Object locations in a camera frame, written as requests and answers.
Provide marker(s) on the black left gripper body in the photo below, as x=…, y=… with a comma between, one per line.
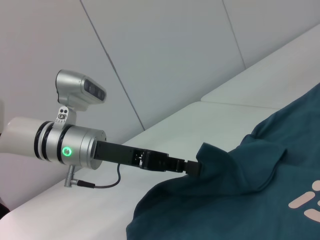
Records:
x=117, y=155

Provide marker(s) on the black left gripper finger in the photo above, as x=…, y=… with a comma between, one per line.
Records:
x=162, y=160
x=162, y=168

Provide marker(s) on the teal t-shirt with FREE! print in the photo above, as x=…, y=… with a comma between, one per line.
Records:
x=225, y=200

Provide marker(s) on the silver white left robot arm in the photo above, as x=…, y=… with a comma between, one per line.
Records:
x=75, y=140

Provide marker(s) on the silver left camera mount bracket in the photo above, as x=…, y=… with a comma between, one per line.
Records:
x=62, y=117

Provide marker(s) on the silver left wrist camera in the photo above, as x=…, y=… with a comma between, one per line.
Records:
x=72, y=85

